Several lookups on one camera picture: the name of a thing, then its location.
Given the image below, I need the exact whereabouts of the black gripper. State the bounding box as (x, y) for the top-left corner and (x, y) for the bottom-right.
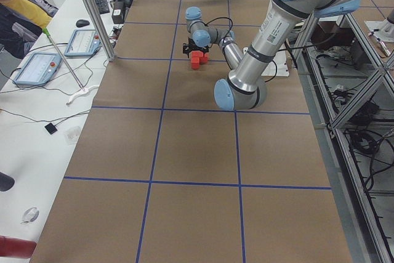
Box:
(182, 38), (209, 57)

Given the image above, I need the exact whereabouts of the red block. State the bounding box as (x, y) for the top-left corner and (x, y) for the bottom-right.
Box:
(199, 52), (209, 64)
(191, 51), (204, 59)
(190, 57), (201, 70)

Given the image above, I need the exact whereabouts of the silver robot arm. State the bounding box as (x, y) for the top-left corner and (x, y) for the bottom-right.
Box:
(185, 0), (361, 111)

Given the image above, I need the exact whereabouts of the black box with label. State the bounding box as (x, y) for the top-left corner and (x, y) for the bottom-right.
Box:
(111, 0), (131, 25)

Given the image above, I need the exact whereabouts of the black keyboard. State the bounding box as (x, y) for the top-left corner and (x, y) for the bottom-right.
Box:
(90, 0), (111, 15)

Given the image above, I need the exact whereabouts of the black computer mouse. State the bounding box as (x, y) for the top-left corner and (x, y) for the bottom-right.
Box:
(76, 19), (90, 28)

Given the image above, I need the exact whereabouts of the far teach pendant tablet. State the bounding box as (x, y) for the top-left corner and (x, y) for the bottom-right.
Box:
(64, 29), (101, 58)

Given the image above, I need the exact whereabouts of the teach pendant tablet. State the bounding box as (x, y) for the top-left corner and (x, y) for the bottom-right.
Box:
(13, 53), (62, 86)
(64, 29), (101, 58)

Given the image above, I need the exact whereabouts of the metal rod with hook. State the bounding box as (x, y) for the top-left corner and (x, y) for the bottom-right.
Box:
(42, 28), (99, 106)

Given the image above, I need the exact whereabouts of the seated person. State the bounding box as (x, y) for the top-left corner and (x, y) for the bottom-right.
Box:
(1, 0), (58, 59)

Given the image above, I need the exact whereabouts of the near teach pendant tablet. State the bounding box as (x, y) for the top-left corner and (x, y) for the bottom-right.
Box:
(13, 53), (62, 86)

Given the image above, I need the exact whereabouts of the small black square pad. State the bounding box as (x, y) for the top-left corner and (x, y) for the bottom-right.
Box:
(44, 123), (58, 135)

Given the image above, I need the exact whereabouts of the red cylinder bottle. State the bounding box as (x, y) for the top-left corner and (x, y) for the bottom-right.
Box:
(1, 236), (37, 259)

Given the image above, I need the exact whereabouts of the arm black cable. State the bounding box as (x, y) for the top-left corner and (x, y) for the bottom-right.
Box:
(204, 17), (234, 41)

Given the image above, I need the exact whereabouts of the aluminium frame post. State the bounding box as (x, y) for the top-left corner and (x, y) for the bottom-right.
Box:
(82, 0), (115, 62)

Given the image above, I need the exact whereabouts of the white pedestal column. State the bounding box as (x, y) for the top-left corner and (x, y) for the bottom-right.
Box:
(262, 51), (289, 77)

